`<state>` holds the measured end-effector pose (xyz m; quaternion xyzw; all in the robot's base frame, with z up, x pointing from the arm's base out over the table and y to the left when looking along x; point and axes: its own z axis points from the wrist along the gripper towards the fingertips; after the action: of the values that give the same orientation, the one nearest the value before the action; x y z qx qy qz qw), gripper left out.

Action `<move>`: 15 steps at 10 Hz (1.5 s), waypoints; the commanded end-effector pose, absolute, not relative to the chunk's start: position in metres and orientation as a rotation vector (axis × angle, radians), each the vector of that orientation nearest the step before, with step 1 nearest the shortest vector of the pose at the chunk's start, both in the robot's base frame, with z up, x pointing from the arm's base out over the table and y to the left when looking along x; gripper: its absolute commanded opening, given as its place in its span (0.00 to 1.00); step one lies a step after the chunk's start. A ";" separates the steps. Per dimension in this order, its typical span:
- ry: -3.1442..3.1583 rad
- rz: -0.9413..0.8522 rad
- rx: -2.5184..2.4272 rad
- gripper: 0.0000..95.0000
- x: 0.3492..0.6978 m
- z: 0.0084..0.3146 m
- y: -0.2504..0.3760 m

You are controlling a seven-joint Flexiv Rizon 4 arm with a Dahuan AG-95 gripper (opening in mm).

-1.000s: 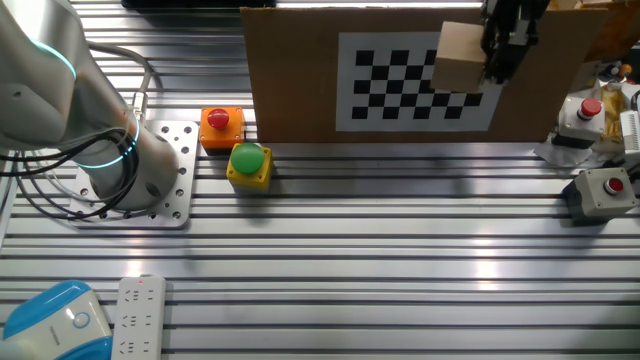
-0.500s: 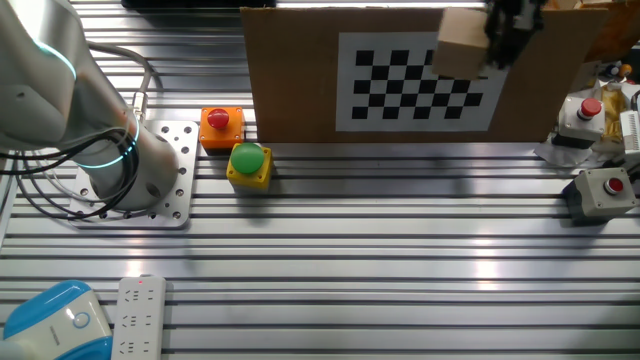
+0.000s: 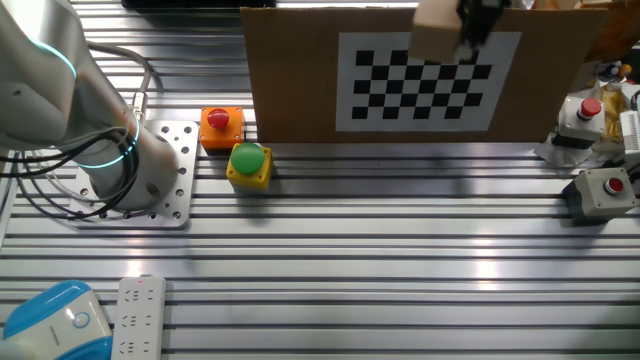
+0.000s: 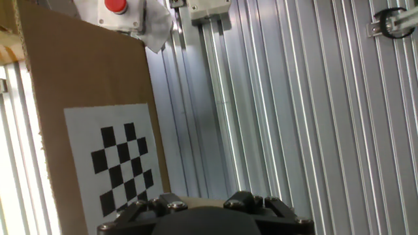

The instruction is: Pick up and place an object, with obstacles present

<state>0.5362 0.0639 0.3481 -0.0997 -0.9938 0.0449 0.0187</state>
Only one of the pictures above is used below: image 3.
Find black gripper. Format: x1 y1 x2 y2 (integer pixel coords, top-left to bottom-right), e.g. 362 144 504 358
455 0 512 62

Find wooden cube block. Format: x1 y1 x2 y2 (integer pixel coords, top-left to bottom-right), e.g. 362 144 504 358
408 0 464 66

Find checkerboard calibration paper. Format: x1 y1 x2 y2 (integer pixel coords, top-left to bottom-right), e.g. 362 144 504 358
335 31 522 133

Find grey box tall red button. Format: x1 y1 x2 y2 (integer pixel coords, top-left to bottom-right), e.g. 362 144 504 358
551 96 607 150

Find brown cardboard box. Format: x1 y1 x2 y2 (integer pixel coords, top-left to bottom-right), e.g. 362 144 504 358
574 0 640 64

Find small coloured balls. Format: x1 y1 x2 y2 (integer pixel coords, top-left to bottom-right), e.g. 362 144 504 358
605 62 634 80

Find yellow plastic bag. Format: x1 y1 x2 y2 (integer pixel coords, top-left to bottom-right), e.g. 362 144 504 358
598 81 630 142

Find brown cardboard board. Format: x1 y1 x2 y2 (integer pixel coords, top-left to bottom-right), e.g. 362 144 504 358
239 5 609 144

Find grey box flat red button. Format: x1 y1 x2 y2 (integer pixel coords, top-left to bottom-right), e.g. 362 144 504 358
562 167 639 222

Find yellow box green button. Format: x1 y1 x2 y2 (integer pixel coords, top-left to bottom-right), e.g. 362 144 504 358
225 142 274 192

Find orange box red button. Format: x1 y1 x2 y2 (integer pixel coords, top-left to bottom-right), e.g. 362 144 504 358
199 106 247 153

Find white power strip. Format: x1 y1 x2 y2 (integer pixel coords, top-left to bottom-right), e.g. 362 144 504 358
110 274 167 360

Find blue and white device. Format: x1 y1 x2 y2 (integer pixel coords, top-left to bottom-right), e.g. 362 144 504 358
0 279 114 360

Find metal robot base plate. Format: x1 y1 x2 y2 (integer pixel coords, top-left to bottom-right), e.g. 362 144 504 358
68 119 200 230

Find grey braided hose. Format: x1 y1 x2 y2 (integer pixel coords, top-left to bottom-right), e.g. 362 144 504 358
85 41 154 122

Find black base cable bundle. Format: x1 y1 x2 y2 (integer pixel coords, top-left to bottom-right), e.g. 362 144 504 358
0 124 143 222

